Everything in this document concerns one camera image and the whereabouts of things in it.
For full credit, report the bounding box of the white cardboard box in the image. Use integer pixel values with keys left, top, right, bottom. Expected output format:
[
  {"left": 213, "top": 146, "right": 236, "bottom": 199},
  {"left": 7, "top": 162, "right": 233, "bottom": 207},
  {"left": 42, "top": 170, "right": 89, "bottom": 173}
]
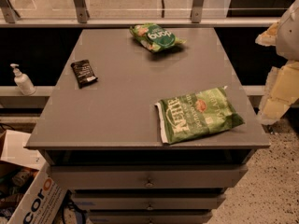
[{"left": 0, "top": 130, "right": 66, "bottom": 224}]

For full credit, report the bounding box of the green Dang snack bag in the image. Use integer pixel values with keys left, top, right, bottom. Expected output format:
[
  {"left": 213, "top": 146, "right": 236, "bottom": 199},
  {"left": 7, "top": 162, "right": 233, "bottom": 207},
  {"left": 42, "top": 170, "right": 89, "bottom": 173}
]
[{"left": 130, "top": 23, "right": 185, "bottom": 52}]

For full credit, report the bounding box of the top drawer knob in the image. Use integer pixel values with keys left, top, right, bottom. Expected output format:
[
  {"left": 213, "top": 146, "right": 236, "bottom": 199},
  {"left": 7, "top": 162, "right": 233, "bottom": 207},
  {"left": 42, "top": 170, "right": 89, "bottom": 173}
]
[{"left": 145, "top": 178, "right": 154, "bottom": 188}]

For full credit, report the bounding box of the small black snack packet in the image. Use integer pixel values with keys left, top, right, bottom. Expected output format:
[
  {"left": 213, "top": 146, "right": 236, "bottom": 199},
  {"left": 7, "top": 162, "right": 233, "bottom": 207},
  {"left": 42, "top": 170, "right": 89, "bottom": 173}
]
[{"left": 71, "top": 60, "right": 98, "bottom": 89}]

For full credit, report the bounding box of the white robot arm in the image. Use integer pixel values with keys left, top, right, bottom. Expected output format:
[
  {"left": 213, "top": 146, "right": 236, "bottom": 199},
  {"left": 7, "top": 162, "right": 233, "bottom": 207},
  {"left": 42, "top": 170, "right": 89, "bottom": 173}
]
[{"left": 255, "top": 0, "right": 299, "bottom": 125}]

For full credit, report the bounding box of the green Kettle jalapeno chip bag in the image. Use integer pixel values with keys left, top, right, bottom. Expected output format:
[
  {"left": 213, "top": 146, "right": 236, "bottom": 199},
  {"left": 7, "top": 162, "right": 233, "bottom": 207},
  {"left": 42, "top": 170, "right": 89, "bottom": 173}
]
[{"left": 155, "top": 86, "right": 245, "bottom": 145}]

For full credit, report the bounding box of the grey drawer cabinet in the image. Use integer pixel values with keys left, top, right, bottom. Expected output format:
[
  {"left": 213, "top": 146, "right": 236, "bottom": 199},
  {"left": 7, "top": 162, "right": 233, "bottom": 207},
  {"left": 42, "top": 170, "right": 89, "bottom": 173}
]
[{"left": 28, "top": 28, "right": 269, "bottom": 224}]

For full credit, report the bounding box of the white pump sanitizer bottle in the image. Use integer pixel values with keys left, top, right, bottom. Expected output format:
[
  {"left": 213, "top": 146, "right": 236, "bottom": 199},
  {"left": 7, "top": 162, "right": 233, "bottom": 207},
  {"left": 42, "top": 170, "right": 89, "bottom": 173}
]
[{"left": 10, "top": 63, "right": 36, "bottom": 95}]

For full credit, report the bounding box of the grey metal railing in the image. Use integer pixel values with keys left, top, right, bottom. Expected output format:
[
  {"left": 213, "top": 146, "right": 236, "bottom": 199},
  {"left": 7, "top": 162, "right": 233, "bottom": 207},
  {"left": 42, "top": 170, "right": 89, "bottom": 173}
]
[{"left": 0, "top": 0, "right": 294, "bottom": 28}]

